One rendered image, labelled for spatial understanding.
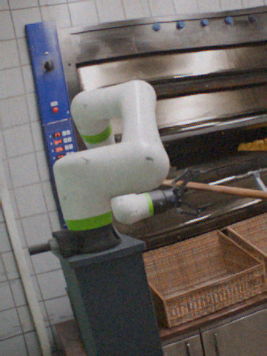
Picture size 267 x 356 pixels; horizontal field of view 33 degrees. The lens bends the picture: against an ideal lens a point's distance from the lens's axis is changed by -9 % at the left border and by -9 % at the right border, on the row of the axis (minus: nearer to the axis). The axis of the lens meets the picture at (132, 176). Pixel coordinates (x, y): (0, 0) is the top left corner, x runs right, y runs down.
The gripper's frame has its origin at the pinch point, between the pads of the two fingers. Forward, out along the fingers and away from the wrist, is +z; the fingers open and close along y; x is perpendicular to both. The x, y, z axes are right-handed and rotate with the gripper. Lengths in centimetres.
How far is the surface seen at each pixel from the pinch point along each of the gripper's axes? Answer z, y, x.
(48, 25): -42, -94, -57
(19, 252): -80, 18, -58
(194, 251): 11, 41, -55
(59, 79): -41, -63, -57
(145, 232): -12, 23, -58
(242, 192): -1.2, -0.4, 31.9
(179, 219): 7, 22, -59
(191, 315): -13, 58, -10
